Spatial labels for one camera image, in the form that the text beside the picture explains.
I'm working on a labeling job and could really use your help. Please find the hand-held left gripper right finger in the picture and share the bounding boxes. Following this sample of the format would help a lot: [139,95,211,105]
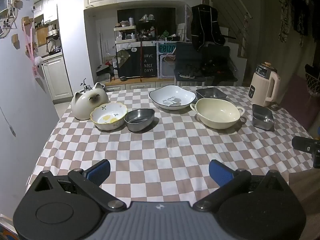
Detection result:
[192,159,292,212]

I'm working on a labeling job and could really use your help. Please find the cat-shaped ceramic pot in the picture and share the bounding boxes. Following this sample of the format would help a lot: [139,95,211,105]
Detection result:
[71,82,110,120]

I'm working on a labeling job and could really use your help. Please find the beige electric kettle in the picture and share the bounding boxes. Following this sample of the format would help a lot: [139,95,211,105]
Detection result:
[249,61,281,108]

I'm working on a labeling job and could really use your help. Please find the oval steel bowl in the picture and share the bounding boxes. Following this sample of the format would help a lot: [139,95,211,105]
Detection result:
[124,108,155,132]

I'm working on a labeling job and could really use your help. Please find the black jacket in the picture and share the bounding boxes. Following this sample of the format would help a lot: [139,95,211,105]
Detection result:
[191,4,225,52]

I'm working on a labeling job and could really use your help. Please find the pink ribbon toy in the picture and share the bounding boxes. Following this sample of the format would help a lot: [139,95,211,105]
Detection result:
[24,25,44,78]

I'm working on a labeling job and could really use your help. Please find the net basket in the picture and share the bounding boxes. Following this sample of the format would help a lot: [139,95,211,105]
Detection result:
[305,65,320,98]

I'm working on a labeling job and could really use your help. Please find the white shelf rack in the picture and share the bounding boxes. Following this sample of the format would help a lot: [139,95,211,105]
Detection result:
[114,26,137,43]

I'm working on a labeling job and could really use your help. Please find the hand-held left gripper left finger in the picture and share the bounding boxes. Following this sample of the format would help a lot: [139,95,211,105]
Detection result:
[26,159,127,212]

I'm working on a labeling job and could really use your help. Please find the white kitchen cabinet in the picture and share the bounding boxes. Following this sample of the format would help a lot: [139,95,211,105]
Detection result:
[41,56,73,103]

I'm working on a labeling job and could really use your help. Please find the black letter board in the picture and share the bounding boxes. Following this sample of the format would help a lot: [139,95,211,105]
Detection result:
[117,45,157,78]

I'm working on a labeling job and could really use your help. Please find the dark clothes pile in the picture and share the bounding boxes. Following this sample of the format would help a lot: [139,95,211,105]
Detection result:
[174,42,238,82]

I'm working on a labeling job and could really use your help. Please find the cream two-handled bowl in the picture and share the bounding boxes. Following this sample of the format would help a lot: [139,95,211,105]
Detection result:
[190,98,245,130]

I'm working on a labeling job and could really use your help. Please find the hanging dark clothes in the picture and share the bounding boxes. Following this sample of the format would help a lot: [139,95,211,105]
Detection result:
[279,0,315,43]

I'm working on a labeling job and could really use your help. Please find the brown white checkered tablecloth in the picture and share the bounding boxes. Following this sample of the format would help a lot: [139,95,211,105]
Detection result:
[25,85,315,205]

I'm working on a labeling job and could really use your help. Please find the teal plate sign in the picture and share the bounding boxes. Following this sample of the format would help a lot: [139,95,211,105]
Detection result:
[157,42,177,54]

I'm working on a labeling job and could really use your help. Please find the white metal frame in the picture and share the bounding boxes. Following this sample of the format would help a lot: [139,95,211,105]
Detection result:
[157,52,175,79]

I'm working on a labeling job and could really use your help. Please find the purple chair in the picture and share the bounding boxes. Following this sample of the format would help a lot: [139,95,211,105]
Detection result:
[282,74,320,130]

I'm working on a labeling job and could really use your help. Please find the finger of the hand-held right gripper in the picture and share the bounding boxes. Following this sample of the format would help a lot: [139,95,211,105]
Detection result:
[292,136,320,153]

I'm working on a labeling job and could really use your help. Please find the lemon print yellow-rimmed bowl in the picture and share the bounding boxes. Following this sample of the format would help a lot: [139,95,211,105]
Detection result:
[90,103,128,131]

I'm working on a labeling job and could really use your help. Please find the chrome tap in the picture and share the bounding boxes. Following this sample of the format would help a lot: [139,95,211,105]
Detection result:
[79,78,92,93]

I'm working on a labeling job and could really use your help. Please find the square steel container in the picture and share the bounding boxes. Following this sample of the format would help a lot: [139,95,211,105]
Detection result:
[252,104,275,131]
[196,87,227,100]

